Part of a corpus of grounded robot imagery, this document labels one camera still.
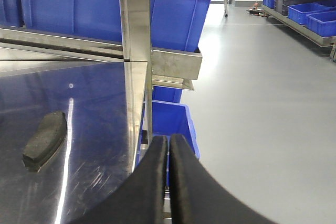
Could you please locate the blue crate on shelf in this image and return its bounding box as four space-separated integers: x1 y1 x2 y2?
288 3 331 25

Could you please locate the large blue bin right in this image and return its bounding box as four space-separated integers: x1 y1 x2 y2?
1 0 211 52

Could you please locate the stainless steel rack frame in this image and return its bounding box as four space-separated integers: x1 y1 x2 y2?
1 0 202 136

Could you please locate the steel shelf with bins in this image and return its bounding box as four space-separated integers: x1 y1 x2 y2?
262 0 335 61

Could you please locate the brake pad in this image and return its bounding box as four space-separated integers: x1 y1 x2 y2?
22 111 67 172

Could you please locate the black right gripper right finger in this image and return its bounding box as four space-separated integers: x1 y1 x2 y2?
169 134 272 223

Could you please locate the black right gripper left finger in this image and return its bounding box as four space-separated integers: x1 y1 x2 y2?
71 136 168 223

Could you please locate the blue bin under table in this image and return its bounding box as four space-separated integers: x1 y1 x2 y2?
131 100 200 189

